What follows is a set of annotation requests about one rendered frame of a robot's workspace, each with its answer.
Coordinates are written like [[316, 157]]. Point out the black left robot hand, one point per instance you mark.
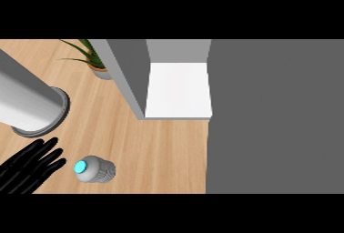
[[27, 170]]

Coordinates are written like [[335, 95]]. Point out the clear bottled water, cyan cap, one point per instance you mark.
[[95, 170]]

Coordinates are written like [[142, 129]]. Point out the grey open cabinet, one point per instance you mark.
[[170, 88]]

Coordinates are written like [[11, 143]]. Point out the dark grey cabinet door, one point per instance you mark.
[[275, 116]]

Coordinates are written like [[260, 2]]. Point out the large grey cylindrical appliance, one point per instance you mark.
[[27, 97]]

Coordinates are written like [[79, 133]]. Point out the potted green plant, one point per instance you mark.
[[93, 60]]

